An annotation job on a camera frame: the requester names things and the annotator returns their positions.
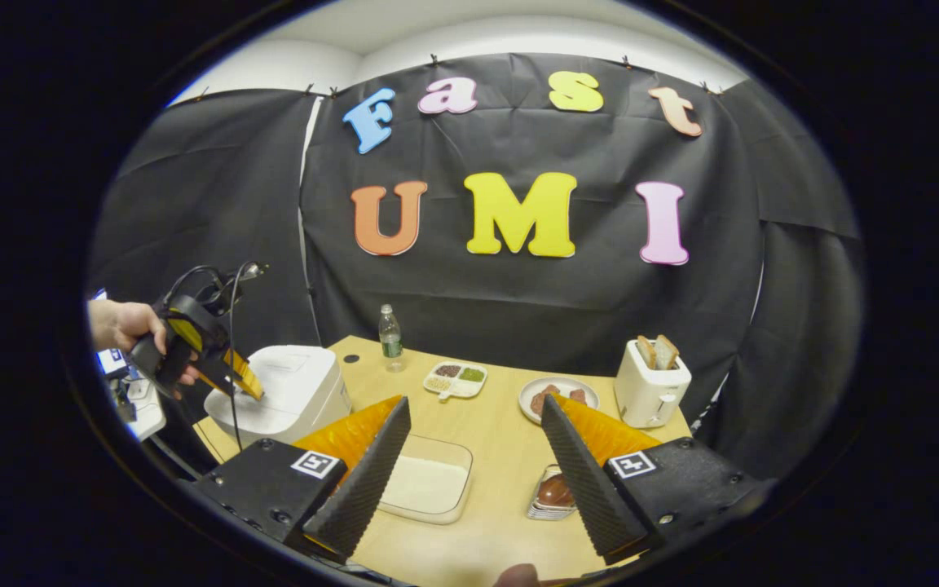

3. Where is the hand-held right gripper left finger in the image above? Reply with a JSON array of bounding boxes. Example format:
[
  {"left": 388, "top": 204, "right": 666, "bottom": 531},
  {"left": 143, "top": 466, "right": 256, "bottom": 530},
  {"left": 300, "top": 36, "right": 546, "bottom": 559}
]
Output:
[{"left": 192, "top": 397, "right": 413, "bottom": 563}]

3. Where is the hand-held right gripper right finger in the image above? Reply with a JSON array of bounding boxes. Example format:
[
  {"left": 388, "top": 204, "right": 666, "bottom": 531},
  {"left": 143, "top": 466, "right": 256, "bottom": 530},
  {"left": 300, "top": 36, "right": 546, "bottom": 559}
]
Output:
[{"left": 541, "top": 394, "right": 772, "bottom": 566}]

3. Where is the white rice cooker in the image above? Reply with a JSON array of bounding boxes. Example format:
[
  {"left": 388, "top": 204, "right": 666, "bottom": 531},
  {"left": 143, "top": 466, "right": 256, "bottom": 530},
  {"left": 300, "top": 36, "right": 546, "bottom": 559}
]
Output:
[{"left": 204, "top": 345, "right": 352, "bottom": 448}]

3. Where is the white round plate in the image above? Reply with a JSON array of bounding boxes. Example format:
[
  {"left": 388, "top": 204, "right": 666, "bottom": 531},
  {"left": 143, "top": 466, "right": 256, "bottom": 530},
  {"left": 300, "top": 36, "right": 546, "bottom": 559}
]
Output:
[{"left": 518, "top": 376, "right": 601, "bottom": 426}]

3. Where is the white toaster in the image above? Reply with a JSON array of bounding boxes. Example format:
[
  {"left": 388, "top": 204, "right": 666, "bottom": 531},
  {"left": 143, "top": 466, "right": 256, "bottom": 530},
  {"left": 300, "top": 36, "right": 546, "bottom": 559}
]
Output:
[{"left": 614, "top": 334, "right": 693, "bottom": 430}]

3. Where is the white divided snack dish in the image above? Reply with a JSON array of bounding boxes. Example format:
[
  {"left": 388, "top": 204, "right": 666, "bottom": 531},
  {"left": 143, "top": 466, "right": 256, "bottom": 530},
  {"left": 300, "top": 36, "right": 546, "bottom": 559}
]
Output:
[{"left": 423, "top": 361, "right": 488, "bottom": 402}]

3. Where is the clear plastic bottle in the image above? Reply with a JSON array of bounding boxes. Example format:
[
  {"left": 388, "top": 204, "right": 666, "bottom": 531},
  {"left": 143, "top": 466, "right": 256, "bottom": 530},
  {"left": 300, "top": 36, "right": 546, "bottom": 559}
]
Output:
[{"left": 378, "top": 304, "right": 405, "bottom": 373}]

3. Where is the black backdrop cloth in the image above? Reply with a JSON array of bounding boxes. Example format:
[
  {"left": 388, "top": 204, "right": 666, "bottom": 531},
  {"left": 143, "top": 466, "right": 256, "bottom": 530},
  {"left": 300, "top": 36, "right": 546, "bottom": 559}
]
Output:
[{"left": 86, "top": 53, "right": 866, "bottom": 482}]

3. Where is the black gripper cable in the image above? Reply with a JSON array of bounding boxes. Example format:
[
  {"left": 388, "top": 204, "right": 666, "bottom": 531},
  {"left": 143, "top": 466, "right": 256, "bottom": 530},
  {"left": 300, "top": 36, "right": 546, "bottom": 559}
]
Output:
[{"left": 164, "top": 261, "right": 271, "bottom": 453}]

